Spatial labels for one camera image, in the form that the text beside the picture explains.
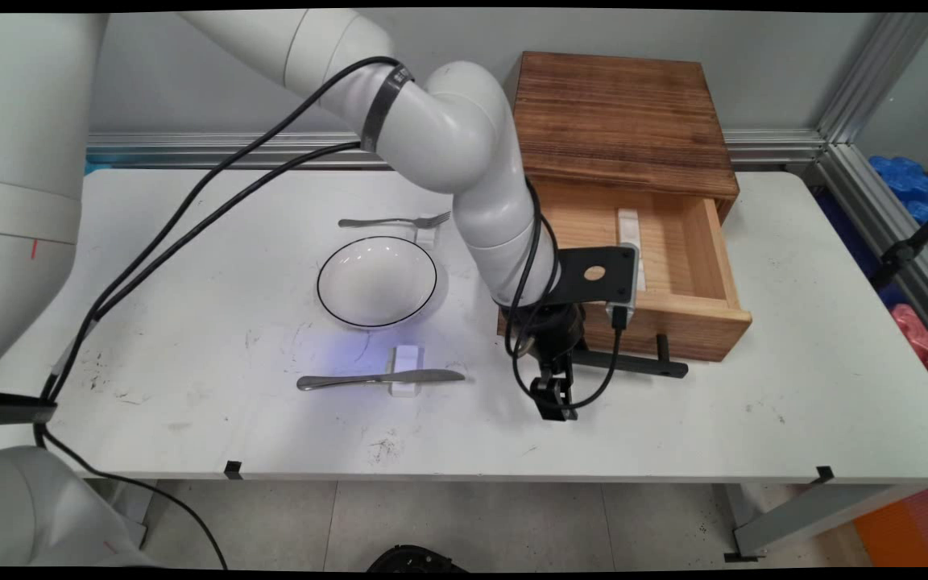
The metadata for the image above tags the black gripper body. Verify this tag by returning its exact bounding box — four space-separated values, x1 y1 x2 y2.
504 300 587 375

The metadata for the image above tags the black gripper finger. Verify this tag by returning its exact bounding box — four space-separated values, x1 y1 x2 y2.
554 354 580 421
530 375 566 421

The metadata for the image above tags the wooden drawer with black handle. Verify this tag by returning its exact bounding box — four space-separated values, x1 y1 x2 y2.
499 179 753 379

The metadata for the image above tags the white plate with black rim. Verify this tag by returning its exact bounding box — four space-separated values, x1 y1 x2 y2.
317 235 438 329

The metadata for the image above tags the silver metal fork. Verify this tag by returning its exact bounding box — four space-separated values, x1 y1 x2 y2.
338 211 453 230

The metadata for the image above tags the black round floor object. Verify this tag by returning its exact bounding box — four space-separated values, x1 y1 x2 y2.
367 545 469 573

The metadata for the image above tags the silver metal knife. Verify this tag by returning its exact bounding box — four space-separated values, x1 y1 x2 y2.
296 369 466 392

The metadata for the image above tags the dark wooden drawer cabinet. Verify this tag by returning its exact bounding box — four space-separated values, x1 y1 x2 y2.
503 52 740 242

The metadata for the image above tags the grey table leg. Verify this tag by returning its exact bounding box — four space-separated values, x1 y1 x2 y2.
110 479 160 550
723 483 928 563

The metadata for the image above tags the pink plastic bag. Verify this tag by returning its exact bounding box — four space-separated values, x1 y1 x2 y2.
891 304 928 371

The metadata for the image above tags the black stand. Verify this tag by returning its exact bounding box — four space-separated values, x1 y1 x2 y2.
868 171 928 292

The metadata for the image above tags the orange box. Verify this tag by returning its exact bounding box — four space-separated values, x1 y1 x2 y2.
851 483 928 569

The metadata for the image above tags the blue bubble wrap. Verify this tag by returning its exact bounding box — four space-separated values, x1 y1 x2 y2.
867 155 928 271

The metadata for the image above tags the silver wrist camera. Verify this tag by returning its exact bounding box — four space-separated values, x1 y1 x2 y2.
605 242 642 331

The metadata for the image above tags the slanted aluminium frame rail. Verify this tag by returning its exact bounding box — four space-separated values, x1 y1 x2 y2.
814 143 928 363

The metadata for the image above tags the black floor cable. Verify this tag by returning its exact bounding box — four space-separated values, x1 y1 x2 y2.
33 423 228 570

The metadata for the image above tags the horizontal aluminium frame rail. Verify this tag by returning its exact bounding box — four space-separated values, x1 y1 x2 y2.
85 130 827 172

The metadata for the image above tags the upright aluminium frame post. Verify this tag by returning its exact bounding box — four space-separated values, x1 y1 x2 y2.
817 12 928 146

